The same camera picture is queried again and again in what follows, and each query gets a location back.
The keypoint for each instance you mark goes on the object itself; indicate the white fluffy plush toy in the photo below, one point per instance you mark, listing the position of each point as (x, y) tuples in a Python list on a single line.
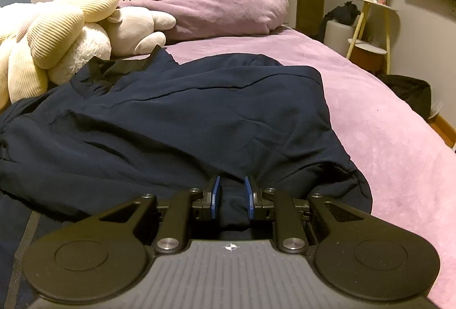
[(83, 49)]

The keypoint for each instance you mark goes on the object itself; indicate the navy blue garment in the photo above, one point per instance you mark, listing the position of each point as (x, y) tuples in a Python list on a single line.
[(178, 116)]

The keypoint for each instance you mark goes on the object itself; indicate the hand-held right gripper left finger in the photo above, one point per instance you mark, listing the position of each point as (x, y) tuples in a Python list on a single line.
[(215, 197)]

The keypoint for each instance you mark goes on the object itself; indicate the bed with pink sheet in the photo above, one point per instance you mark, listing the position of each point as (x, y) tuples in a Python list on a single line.
[(374, 138)]

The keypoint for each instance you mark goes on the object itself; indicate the pink pillow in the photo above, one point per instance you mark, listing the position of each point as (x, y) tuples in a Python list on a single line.
[(221, 2)]

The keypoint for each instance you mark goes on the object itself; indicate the side table with yellow legs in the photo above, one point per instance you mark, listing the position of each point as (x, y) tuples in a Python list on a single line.
[(367, 47)]

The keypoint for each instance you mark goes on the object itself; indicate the black clothing pile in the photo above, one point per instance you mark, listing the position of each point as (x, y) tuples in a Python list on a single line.
[(342, 11)]

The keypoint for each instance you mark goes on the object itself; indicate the beige smooth plush toy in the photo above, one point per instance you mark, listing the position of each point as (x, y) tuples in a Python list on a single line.
[(139, 27)]

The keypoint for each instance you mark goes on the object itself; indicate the white cylindrical stool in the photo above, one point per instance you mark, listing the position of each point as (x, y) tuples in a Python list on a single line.
[(338, 34)]

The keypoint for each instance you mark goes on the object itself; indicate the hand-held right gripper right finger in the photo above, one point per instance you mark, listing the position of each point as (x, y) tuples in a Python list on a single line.
[(249, 197)]

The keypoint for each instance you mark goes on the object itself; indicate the cream ribbed plush toy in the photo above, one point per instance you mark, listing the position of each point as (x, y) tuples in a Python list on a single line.
[(53, 27)]

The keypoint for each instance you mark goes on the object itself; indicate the black bag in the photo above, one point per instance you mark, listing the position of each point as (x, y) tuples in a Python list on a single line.
[(409, 91)]

